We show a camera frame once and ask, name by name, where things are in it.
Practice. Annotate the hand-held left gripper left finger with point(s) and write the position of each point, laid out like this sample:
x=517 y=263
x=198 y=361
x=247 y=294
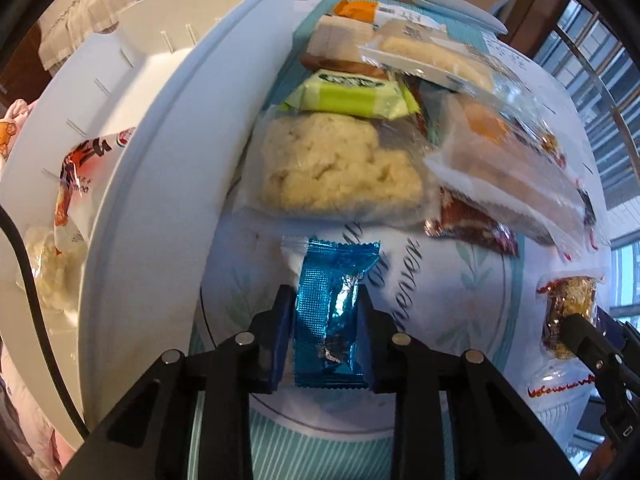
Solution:
x=281 y=340

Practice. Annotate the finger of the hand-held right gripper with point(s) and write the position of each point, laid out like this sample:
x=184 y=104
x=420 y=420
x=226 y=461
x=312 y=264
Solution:
x=587 y=345
x=620 y=332

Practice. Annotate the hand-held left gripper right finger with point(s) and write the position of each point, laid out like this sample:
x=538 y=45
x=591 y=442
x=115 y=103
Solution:
x=369 y=340

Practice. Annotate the nut bar clear packet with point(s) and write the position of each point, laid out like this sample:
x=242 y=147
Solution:
x=570 y=295

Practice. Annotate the blue foil snack packet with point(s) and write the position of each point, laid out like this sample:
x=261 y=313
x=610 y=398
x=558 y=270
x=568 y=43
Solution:
x=325 y=300

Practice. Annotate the white plastic bin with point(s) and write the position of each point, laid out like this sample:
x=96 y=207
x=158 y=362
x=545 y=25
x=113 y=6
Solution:
x=165 y=160

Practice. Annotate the bread slice clear packet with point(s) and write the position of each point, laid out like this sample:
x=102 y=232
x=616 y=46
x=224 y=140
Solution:
x=340 y=37

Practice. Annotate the teal striped printed tablecloth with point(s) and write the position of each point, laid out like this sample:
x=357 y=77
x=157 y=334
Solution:
x=450 y=285

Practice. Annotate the dark red snack packet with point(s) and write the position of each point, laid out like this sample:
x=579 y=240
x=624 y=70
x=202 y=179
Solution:
x=465 y=220

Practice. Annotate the large crumbly pastry packet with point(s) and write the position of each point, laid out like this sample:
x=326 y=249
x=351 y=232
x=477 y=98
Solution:
x=325 y=165

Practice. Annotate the red-edged nut snack packet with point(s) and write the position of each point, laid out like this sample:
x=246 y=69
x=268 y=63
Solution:
x=545 y=142

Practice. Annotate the orange cake frosted packet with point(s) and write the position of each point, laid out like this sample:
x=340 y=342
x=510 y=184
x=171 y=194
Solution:
x=490 y=160

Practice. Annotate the pale rice cake packet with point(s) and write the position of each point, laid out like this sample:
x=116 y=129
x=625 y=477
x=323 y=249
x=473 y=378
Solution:
x=50 y=270

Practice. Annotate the green snack packet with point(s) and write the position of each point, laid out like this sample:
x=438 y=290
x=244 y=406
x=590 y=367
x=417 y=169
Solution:
x=350 y=95

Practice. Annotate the red and white snack packet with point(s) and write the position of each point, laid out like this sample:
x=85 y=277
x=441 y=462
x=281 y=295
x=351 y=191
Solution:
x=80 y=175

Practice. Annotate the pink printed blanket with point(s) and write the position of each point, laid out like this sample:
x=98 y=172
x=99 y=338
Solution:
x=20 y=410

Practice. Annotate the brown snack packet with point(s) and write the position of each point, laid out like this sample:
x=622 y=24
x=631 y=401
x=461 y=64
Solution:
x=350 y=66

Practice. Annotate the pale cake clear packet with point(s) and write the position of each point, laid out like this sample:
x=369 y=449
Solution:
x=430 y=57

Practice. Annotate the orange snack packet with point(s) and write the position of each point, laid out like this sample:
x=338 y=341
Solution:
x=357 y=10

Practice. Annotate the white plate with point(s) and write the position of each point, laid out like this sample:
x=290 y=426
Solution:
x=450 y=5

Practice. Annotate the white lace cloth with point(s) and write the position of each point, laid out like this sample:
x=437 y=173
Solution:
x=85 y=5

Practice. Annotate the window frame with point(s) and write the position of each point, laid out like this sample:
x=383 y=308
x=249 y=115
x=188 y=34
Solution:
x=590 y=60

